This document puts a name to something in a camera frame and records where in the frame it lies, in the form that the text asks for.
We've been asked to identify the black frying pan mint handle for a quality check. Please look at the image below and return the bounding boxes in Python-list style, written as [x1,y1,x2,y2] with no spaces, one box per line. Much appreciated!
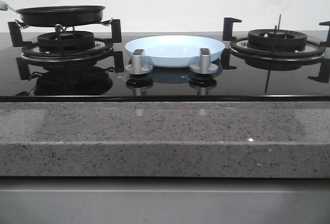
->
[12,5,106,27]

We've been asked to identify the light blue plate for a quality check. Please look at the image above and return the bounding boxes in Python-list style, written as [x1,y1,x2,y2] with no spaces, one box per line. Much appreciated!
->
[125,35,225,68]

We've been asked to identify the right silver stove knob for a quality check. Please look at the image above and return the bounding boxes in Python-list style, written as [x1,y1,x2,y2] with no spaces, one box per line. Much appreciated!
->
[190,48,218,74]

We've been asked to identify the black pan support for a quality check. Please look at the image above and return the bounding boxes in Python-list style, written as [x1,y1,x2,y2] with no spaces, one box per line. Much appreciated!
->
[222,17,329,83]
[8,19,124,79]

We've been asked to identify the left black pan support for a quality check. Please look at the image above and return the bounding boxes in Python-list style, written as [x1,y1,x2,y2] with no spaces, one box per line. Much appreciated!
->
[8,19,124,79]

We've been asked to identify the black glass gas cooktop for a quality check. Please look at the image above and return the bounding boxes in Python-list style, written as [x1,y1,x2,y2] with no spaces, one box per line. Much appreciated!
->
[1,33,329,102]

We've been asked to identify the right black pan support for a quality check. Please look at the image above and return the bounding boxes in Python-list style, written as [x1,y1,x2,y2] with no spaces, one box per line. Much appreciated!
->
[222,17,329,83]

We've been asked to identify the left silver stove knob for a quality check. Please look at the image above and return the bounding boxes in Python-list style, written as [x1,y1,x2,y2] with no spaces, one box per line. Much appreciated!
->
[125,49,153,75]

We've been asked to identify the grey cabinet front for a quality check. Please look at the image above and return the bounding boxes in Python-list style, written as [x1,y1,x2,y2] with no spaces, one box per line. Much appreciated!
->
[1,178,329,223]

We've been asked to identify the black burner head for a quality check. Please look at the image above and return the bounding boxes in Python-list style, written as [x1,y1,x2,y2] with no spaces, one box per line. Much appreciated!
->
[247,29,307,52]
[37,31,95,53]

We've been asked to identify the right black burner head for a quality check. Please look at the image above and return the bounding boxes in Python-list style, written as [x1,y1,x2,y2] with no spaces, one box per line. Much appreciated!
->
[247,29,307,52]

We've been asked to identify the silver stove knob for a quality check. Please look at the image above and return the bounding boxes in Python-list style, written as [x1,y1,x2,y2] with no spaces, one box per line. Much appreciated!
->
[190,48,218,74]
[125,49,153,75]

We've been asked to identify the left black burner head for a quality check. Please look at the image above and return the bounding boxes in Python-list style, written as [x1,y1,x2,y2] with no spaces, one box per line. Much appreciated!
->
[37,31,95,53]

